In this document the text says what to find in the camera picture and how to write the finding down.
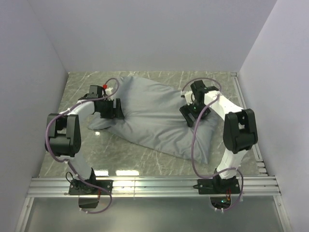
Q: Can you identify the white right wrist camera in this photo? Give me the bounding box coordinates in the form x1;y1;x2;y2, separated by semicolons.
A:
181;91;195;105

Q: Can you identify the aluminium right side rail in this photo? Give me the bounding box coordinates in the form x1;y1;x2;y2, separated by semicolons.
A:
230;72;268;176

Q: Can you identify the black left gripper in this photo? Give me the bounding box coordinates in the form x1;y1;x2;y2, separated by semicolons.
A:
97;98;123;118

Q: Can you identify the aluminium front rail frame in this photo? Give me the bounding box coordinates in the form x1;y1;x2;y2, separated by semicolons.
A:
16;176;292;232

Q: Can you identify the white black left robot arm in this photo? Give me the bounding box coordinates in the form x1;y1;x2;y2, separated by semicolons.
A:
45;85;124;194

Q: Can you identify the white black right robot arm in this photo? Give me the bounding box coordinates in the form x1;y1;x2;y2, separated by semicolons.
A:
180;78;258;194

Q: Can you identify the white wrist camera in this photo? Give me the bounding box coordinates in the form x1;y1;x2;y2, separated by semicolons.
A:
102;85;113;101
181;91;195;105

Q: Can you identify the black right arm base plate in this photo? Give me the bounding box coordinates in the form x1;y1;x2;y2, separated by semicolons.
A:
193;176;240;195

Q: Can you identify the grey pillowcase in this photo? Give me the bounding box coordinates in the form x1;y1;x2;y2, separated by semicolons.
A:
88;76;219;164

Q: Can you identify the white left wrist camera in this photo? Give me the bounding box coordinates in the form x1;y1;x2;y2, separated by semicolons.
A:
102;85;113;101

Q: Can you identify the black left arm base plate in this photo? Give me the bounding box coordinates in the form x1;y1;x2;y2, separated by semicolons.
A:
68;179;113;195

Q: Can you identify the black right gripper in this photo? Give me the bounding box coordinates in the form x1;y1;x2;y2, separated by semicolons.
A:
180;99;211;127

